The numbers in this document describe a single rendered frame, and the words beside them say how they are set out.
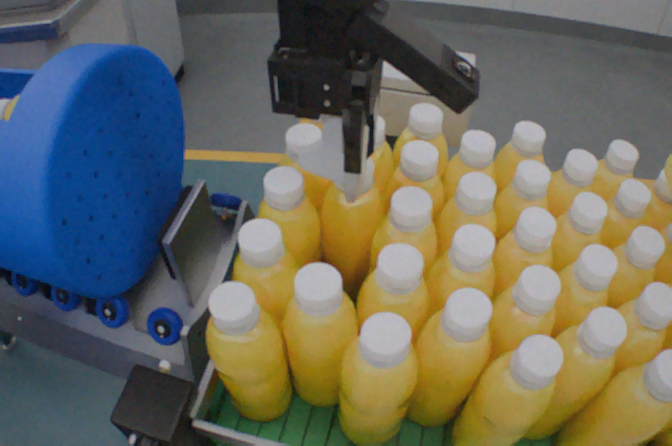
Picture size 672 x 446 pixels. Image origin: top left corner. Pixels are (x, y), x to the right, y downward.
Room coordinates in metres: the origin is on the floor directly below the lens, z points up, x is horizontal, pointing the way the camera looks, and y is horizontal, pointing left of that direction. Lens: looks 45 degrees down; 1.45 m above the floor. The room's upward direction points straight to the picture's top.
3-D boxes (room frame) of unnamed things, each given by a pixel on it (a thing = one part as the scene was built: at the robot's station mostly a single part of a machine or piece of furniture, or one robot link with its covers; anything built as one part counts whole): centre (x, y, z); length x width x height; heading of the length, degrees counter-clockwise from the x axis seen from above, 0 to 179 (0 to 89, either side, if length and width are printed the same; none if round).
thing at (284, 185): (0.36, 0.05, 1.09); 0.04 x 0.04 x 0.02
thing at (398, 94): (0.61, -0.09, 1.05); 0.20 x 0.10 x 0.10; 77
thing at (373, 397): (0.19, -0.04, 0.99); 0.07 x 0.07 x 0.19
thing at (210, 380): (0.36, 0.10, 0.96); 0.40 x 0.01 x 0.03; 167
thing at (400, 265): (0.26, -0.05, 1.09); 0.04 x 0.04 x 0.02
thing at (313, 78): (0.36, 0.00, 1.26); 0.09 x 0.08 x 0.12; 77
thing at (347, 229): (0.39, -0.02, 0.99); 0.07 x 0.07 x 0.19
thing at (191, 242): (0.37, 0.17, 0.99); 0.10 x 0.02 x 0.12; 167
